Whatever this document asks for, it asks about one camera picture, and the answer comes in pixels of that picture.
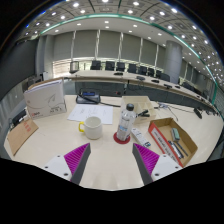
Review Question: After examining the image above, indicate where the white printed cardboard box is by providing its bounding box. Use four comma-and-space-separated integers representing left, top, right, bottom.
23, 78, 68, 120

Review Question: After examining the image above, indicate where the long curved conference desk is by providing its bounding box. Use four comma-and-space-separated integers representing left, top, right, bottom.
61, 69, 218, 111

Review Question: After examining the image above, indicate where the green board eraser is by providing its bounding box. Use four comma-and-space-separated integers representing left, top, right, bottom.
170, 127, 181, 141

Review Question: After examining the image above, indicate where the black desk console unit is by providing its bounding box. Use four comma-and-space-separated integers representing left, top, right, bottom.
75, 90, 102, 105

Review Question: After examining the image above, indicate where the black stapler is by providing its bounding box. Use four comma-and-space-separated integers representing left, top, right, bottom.
137, 109, 151, 118

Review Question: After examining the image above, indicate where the brown red-edged cardboard tray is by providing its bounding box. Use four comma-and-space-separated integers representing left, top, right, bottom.
147, 117, 199, 168

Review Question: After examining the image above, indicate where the group of ceiling lights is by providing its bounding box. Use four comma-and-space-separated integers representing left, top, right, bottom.
19, 0, 224, 81

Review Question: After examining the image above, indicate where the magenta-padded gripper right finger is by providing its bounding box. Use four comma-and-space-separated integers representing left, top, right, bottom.
132, 142, 183, 186

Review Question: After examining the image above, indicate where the flat brown cardboard piece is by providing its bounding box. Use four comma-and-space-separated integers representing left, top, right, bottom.
6, 118, 40, 157

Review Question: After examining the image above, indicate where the flat round red coaster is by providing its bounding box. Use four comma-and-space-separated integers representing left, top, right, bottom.
113, 131, 132, 145

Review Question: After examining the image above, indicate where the row of black office chairs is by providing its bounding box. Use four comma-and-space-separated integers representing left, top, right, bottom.
89, 59, 201, 91

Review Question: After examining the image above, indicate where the clear black-capped water bottle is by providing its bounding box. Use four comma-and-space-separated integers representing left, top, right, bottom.
116, 103, 138, 142

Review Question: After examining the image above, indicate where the black and silver marker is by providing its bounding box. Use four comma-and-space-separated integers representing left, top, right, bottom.
167, 139, 184, 160

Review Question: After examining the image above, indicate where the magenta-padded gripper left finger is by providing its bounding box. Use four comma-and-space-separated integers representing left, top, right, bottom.
42, 142, 92, 186

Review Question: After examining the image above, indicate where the small white printed box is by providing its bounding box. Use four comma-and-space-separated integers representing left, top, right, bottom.
130, 127, 152, 149

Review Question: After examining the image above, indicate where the beige divided organizer box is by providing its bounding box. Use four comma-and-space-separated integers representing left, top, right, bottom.
120, 95, 158, 125

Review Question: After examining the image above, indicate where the white mug with yellow handle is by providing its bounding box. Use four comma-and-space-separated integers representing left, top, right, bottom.
78, 115, 103, 141

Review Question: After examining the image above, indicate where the printed white paper sheet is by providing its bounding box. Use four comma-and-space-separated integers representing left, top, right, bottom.
67, 103, 114, 126

